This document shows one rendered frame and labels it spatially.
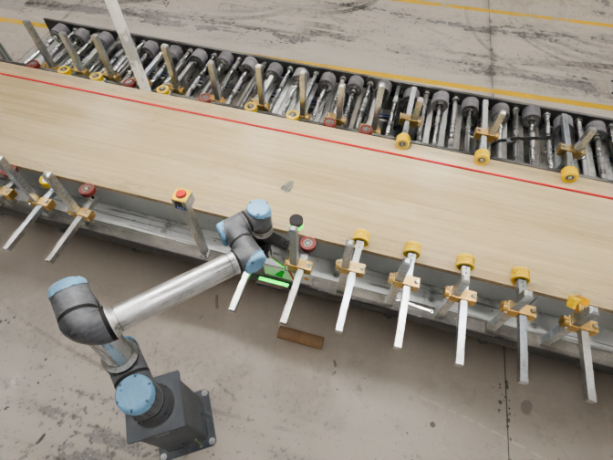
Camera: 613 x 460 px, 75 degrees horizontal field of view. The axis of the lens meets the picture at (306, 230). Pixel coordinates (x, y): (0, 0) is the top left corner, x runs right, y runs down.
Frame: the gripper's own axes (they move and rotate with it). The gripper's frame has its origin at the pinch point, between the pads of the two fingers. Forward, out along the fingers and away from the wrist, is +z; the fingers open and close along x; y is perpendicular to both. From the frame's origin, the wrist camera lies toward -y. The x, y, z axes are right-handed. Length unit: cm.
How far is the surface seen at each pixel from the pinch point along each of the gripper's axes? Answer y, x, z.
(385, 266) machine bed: -54, -28, 32
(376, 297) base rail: -52, -8, 31
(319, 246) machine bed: -16.8, -27.8, 28.4
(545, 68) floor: -186, -355, 101
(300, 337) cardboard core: -14, 2, 94
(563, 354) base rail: -142, -4, 32
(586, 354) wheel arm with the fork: -137, 6, 5
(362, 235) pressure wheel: -38.0, -25.1, 3.4
